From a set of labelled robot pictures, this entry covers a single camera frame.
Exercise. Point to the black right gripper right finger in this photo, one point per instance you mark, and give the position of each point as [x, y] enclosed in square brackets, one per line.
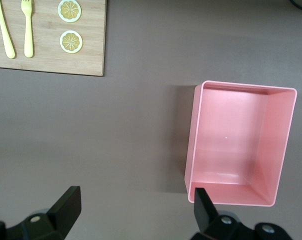
[203, 212]

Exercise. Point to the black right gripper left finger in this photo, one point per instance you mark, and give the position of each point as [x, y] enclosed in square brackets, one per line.
[68, 205]

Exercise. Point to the pink plastic bin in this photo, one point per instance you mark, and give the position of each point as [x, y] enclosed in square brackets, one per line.
[228, 137]

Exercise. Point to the bamboo cutting board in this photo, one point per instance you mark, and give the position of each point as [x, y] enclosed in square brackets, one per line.
[48, 60]

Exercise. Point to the toy lemon slice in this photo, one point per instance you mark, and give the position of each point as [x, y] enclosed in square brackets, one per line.
[71, 42]
[69, 10]

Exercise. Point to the yellow plastic fork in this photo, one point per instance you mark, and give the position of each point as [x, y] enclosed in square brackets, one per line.
[28, 37]

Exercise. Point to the yellow plastic knife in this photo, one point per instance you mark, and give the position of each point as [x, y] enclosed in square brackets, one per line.
[6, 37]

